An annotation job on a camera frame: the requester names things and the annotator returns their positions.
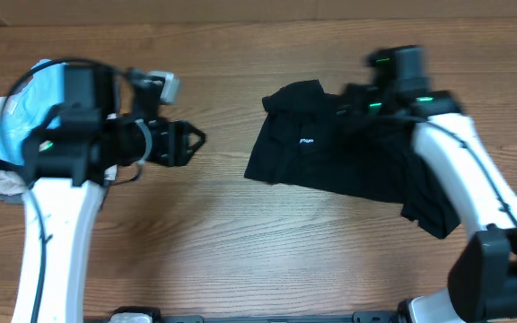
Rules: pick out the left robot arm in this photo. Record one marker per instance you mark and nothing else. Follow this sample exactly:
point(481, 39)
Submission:
point(106, 119)

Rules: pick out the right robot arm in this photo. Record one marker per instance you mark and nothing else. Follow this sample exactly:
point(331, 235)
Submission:
point(482, 284)

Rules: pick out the black t-shirt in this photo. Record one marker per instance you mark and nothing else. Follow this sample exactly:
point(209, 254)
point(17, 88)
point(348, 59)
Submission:
point(325, 141)

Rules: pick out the light blue folded shirt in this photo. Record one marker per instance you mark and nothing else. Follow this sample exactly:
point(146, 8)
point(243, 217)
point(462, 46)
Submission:
point(28, 107)

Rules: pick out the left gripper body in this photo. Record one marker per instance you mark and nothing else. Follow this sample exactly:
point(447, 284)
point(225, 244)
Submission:
point(169, 144)

